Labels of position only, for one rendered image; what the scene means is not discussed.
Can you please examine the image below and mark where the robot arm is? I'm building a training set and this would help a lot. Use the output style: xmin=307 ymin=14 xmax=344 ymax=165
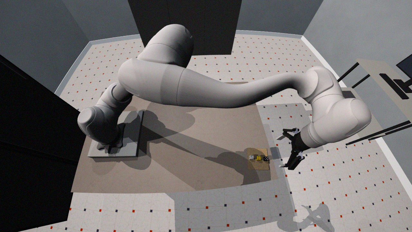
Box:
xmin=77 ymin=24 xmax=372 ymax=154

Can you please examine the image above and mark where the tan mat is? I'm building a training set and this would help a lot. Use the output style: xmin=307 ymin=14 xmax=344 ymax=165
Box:
xmin=247 ymin=148 xmax=269 ymax=170

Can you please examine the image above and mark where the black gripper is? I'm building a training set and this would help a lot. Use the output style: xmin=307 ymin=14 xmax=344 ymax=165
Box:
xmin=276 ymin=128 xmax=310 ymax=170

